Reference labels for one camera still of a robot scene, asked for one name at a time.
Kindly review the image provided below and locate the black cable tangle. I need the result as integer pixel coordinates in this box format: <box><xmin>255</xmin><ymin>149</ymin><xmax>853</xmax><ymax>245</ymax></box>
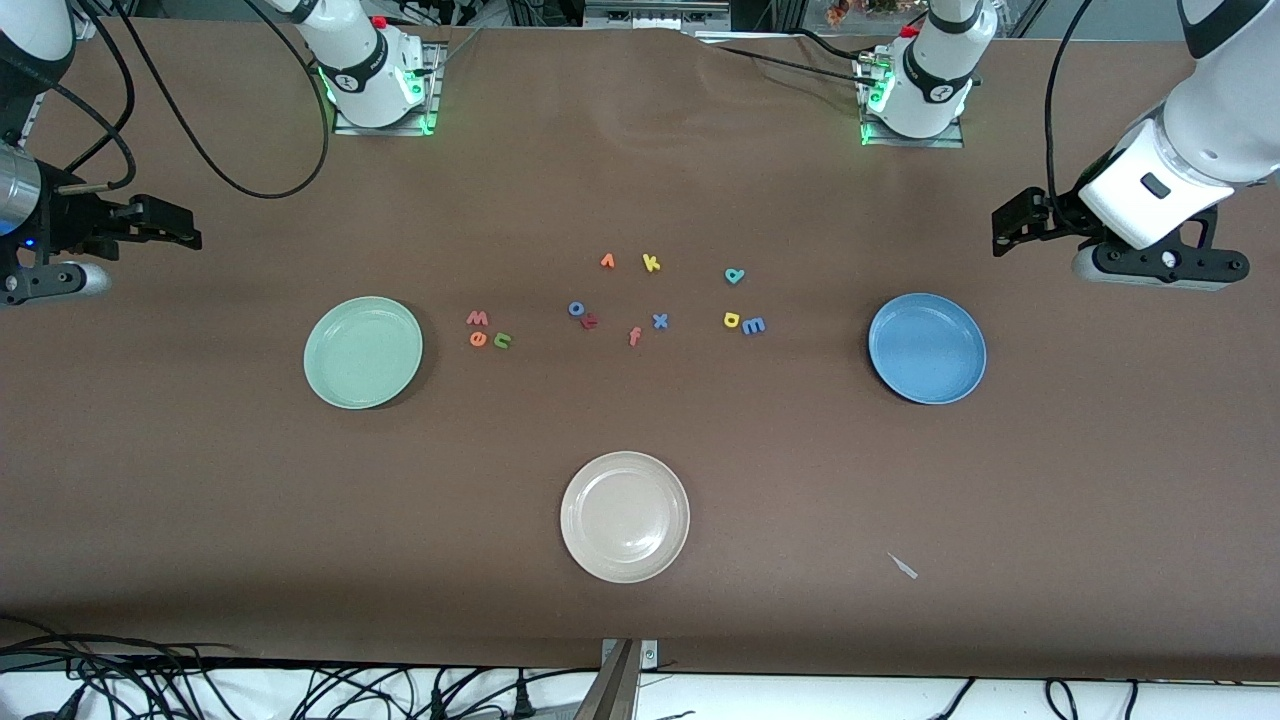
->
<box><xmin>0</xmin><ymin>615</ymin><xmax>601</xmax><ymax>720</ymax></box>

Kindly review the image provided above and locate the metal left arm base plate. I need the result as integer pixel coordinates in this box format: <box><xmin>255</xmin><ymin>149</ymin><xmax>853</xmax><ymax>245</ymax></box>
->
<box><xmin>858</xmin><ymin>45</ymin><xmax>967</xmax><ymax>149</ymax></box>

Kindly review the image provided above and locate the metal frame behind table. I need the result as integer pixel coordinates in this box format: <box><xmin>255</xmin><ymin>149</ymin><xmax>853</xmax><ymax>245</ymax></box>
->
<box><xmin>585</xmin><ymin>0</ymin><xmax>731</xmax><ymax>31</ymax></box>

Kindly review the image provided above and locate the beige plate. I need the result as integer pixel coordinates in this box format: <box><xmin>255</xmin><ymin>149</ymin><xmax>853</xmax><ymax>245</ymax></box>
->
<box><xmin>560</xmin><ymin>451</ymin><xmax>691</xmax><ymax>584</ymax></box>

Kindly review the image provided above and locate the light green plate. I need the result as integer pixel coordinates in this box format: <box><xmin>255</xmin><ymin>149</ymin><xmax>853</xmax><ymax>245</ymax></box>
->
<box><xmin>303</xmin><ymin>296</ymin><xmax>424</xmax><ymax>410</ymax></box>

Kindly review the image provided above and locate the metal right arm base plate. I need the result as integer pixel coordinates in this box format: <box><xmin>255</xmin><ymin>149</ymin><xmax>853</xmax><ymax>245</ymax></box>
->
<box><xmin>333</xmin><ymin>40</ymin><xmax>442</xmax><ymax>137</ymax></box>

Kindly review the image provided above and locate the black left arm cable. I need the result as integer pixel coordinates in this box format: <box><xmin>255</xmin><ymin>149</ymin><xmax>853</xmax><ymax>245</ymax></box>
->
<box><xmin>1044</xmin><ymin>0</ymin><xmax>1096</xmax><ymax>201</ymax></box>

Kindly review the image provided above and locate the blue plate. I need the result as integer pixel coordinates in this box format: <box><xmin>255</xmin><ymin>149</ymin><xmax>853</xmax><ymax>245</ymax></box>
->
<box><xmin>867</xmin><ymin>292</ymin><xmax>988</xmax><ymax>406</ymax></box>

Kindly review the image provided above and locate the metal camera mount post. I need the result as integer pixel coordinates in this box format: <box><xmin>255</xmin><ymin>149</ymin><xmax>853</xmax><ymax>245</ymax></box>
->
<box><xmin>575</xmin><ymin>638</ymin><xmax>659</xmax><ymax>720</ymax></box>

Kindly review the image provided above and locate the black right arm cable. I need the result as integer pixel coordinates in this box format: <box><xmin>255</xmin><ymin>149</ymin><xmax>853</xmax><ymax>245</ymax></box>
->
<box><xmin>55</xmin><ymin>0</ymin><xmax>331</xmax><ymax>198</ymax></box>

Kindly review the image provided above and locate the brown table cover sheet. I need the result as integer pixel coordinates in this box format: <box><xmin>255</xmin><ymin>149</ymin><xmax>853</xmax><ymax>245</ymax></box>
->
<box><xmin>0</xmin><ymin>15</ymin><xmax>1280</xmax><ymax>681</ymax></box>

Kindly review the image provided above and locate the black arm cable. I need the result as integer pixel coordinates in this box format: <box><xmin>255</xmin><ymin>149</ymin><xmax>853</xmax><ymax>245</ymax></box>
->
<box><xmin>55</xmin><ymin>0</ymin><xmax>331</xmax><ymax>198</ymax></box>
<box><xmin>1044</xmin><ymin>0</ymin><xmax>1096</xmax><ymax>201</ymax></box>

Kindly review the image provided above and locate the black cable on table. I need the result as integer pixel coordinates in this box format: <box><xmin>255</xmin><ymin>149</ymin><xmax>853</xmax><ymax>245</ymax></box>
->
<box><xmin>700</xmin><ymin>30</ymin><xmax>876</xmax><ymax>86</ymax></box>

